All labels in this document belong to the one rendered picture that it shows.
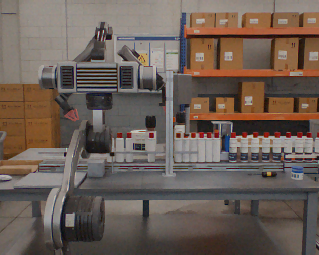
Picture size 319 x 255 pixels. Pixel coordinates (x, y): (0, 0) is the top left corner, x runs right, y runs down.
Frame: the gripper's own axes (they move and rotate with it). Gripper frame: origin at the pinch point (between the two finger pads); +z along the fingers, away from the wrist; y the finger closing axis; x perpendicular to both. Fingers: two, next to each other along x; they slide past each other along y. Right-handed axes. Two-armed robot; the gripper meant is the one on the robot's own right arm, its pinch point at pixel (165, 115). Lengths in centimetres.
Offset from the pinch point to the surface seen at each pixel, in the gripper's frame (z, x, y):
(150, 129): 11.5, -6.8, 11.3
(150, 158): 27.2, 20.6, 11.2
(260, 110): 27, -340, -163
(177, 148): 20.8, 20.9, -7.1
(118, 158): 27.3, 20.7, 32.8
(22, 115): 25, -275, 200
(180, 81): -24.5, 35.1, -8.1
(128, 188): 35, 65, 23
